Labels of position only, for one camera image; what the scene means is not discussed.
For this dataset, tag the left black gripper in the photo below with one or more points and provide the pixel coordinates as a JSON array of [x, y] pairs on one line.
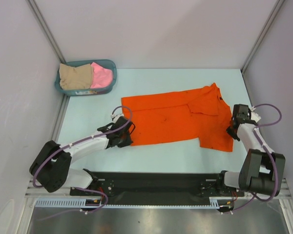
[[127, 142]]

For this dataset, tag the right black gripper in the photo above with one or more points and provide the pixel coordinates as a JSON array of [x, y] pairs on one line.
[[229, 131]]

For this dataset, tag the orange t-shirt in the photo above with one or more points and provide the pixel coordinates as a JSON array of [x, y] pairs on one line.
[[177, 116]]

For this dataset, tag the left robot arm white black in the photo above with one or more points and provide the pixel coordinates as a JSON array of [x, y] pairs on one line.
[[51, 168]]

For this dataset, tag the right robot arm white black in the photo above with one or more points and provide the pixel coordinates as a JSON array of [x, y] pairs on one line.
[[263, 168]]

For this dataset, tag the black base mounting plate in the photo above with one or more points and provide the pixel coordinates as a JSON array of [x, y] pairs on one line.
[[157, 188]]

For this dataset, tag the pink t-shirt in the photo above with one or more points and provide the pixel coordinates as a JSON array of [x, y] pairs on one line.
[[102, 77]]

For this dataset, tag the beige t-shirt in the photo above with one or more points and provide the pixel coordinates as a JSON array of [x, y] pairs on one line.
[[75, 78]]

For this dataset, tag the teal plastic basket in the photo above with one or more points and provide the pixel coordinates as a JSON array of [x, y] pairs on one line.
[[108, 64]]

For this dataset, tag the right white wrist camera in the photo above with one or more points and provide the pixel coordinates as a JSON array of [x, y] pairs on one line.
[[254, 116]]

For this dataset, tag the white slotted cable duct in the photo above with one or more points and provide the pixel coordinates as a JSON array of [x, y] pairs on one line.
[[92, 203]]

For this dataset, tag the aluminium frame rail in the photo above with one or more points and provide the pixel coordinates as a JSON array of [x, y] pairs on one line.
[[42, 192]]

